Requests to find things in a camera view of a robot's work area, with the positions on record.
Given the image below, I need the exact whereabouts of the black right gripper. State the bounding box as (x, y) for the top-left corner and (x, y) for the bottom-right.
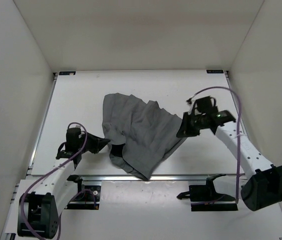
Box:
(176, 112), (205, 139)

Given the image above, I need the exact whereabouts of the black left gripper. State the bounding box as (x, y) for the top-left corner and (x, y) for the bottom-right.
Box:
(78, 130), (110, 154)

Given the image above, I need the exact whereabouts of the grey pleated skirt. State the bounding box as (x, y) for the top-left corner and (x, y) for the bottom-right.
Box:
(102, 93), (185, 181)

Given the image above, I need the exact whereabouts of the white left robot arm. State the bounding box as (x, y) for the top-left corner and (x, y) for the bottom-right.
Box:
(17, 125), (110, 240)

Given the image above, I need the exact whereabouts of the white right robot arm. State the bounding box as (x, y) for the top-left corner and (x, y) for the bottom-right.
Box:
(177, 96), (282, 212)

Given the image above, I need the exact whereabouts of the dark label sticker right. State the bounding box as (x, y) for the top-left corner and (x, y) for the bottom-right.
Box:
(206, 69), (224, 74)

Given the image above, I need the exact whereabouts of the dark label sticker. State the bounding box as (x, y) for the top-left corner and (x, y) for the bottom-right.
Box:
(58, 71), (76, 76)
(206, 69), (224, 74)

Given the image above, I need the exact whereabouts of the dark label sticker left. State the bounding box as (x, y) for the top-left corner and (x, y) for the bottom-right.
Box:
(58, 71), (76, 76)

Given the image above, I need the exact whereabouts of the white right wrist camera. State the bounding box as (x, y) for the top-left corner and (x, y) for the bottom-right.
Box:
(186, 97), (196, 116)

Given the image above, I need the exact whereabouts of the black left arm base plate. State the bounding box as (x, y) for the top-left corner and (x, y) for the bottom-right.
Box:
(66, 175), (101, 210)

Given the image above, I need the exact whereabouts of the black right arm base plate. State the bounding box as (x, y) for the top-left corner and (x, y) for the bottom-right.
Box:
(177, 174), (238, 212)

